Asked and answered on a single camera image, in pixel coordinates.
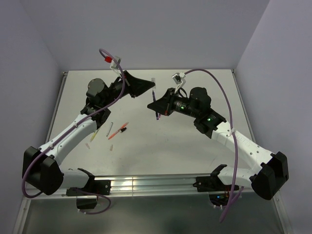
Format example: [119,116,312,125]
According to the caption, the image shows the purple pen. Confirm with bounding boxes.
[152,89,160,120]

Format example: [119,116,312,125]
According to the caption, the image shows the aluminium rail frame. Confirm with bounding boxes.
[21,165,279,200]

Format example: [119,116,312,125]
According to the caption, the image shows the orange pen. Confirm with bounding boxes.
[108,122,129,140]

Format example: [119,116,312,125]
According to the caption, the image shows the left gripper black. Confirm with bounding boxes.
[101,70,155,107]

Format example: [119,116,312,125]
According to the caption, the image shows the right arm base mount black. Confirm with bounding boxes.
[193,176,231,208]

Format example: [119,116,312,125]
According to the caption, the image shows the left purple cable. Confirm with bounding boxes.
[21,48,127,198]

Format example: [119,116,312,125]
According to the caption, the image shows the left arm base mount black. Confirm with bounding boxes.
[66,180,112,214]

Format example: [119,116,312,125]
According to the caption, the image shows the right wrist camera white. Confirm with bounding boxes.
[172,72,186,93]

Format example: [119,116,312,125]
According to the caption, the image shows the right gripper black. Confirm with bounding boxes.
[148,87,199,118]

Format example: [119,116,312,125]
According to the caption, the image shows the purple cable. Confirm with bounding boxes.
[183,68,244,223]
[21,48,127,198]

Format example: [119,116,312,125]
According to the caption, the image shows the yellow pen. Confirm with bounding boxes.
[90,129,99,142]

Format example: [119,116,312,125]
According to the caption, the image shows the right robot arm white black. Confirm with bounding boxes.
[147,87,289,200]

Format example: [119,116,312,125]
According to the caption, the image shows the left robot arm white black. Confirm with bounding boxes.
[22,71,155,198]

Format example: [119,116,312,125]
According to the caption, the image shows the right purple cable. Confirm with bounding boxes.
[183,68,244,223]

